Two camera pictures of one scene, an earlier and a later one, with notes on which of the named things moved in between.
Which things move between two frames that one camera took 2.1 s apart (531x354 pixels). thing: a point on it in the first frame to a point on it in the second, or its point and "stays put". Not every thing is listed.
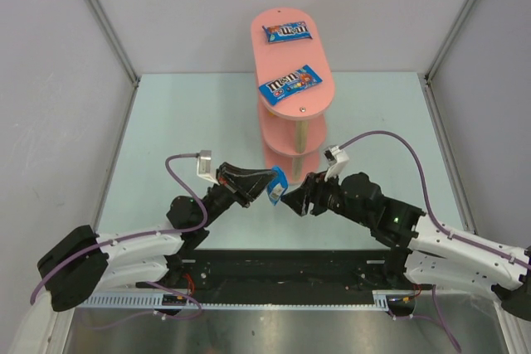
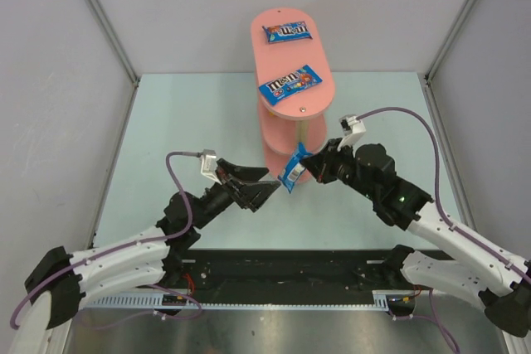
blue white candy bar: x=277 y=186 to x=294 y=167
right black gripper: x=316 y=193 to x=328 y=165
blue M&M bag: x=287 y=31 stays put
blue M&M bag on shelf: x=280 y=88 stays put
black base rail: x=278 y=276 stays put
